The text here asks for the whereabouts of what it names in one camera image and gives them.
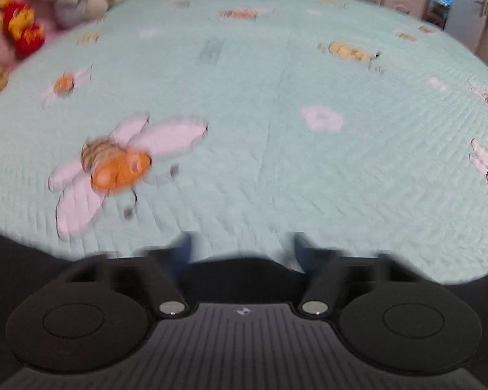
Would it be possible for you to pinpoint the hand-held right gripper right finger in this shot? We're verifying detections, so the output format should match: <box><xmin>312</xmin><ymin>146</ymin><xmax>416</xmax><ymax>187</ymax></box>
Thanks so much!
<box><xmin>293</xmin><ymin>231</ymin><xmax>424</xmax><ymax>318</ymax></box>

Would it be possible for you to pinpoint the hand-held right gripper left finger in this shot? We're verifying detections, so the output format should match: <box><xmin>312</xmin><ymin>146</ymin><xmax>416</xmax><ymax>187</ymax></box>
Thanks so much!
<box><xmin>65</xmin><ymin>231</ymin><xmax>194</xmax><ymax>320</ymax></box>

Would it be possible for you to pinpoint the black printed sweatshirt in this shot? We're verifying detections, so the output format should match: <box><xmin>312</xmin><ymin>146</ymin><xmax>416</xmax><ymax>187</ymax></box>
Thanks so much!
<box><xmin>0</xmin><ymin>227</ymin><xmax>488</xmax><ymax>390</ymax></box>

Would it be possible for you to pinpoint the mint green bee-print quilt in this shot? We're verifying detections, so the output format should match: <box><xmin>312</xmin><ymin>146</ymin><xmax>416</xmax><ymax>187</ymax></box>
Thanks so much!
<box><xmin>0</xmin><ymin>0</ymin><xmax>488</xmax><ymax>285</ymax></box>

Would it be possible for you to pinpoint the small red plush toy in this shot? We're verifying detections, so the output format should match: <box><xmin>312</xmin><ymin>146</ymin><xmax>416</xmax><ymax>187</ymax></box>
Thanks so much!
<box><xmin>0</xmin><ymin>0</ymin><xmax>46</xmax><ymax>60</ymax></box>

